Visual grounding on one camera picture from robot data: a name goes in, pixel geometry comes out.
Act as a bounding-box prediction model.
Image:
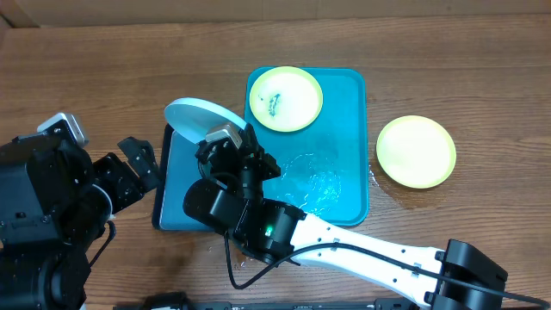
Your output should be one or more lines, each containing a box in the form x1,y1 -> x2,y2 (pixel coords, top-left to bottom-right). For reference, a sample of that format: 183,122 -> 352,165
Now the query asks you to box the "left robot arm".
1,132 -> 161,310

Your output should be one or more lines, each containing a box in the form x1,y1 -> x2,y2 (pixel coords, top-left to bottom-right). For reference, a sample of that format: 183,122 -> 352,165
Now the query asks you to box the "small black water tray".
152,125 -> 210,232

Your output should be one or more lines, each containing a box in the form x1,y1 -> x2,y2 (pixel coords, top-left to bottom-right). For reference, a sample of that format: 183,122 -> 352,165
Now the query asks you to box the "light blue plate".
164,97 -> 246,144

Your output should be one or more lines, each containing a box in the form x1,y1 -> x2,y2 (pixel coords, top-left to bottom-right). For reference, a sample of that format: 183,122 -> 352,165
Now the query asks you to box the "large teal serving tray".
245,67 -> 369,226

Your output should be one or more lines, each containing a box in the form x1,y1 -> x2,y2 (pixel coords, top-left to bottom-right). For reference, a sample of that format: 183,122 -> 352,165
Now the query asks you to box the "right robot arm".
183,121 -> 507,309

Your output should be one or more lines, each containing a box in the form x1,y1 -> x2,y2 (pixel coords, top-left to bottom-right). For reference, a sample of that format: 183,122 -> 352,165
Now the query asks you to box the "yellow plate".
248,66 -> 324,133
375,115 -> 456,189

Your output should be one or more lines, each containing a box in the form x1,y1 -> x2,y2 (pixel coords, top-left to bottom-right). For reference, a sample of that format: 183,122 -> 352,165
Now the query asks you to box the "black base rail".
113,292 -> 418,310

